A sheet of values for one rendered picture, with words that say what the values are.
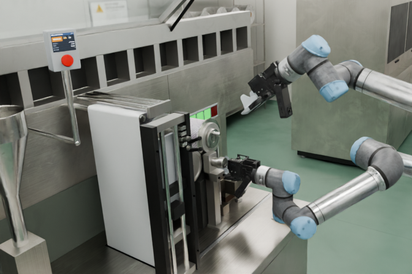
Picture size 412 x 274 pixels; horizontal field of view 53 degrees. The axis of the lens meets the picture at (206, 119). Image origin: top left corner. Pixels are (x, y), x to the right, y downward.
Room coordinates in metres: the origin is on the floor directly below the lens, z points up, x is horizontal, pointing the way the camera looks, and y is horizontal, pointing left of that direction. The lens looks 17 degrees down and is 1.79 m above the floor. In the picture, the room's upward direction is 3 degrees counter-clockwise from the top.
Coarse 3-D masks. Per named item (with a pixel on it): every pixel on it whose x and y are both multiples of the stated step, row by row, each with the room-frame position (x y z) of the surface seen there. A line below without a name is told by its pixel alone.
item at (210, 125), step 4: (208, 124) 1.46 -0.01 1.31; (212, 124) 1.48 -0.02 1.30; (216, 124) 1.50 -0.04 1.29; (204, 128) 1.45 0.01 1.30; (208, 128) 1.46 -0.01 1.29; (216, 128) 1.50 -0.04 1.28; (204, 132) 1.44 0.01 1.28; (204, 136) 1.44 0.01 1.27; (200, 140) 1.43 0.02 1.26; (204, 140) 1.44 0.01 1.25; (200, 144) 1.43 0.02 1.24; (204, 144) 1.44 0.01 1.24; (204, 148) 1.43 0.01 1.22; (208, 148) 1.46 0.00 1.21; (212, 148) 1.47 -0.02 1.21
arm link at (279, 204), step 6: (276, 198) 1.34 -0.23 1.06; (282, 198) 1.33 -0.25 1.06; (288, 198) 1.33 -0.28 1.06; (276, 204) 1.34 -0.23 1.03; (282, 204) 1.32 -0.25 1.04; (288, 204) 1.30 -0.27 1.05; (294, 204) 1.30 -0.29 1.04; (276, 210) 1.33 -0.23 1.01; (282, 210) 1.29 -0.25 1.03; (276, 216) 1.34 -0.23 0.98; (282, 222) 1.33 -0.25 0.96
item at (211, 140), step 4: (212, 128) 1.48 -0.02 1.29; (208, 132) 1.45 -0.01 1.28; (212, 132) 1.46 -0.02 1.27; (208, 136) 1.44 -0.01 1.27; (212, 136) 1.46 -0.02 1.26; (216, 136) 1.48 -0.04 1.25; (208, 140) 1.44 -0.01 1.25; (212, 140) 1.46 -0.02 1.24; (216, 140) 1.48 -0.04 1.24; (208, 144) 1.44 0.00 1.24; (212, 144) 1.46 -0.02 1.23; (216, 144) 1.48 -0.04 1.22
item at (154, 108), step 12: (84, 96) 1.40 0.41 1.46; (96, 96) 1.41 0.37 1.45; (108, 96) 1.38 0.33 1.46; (120, 96) 1.39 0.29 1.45; (132, 96) 1.36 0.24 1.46; (120, 108) 1.28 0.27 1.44; (132, 108) 1.27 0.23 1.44; (144, 108) 1.22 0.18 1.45; (156, 108) 1.22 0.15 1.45; (168, 108) 1.26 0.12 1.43
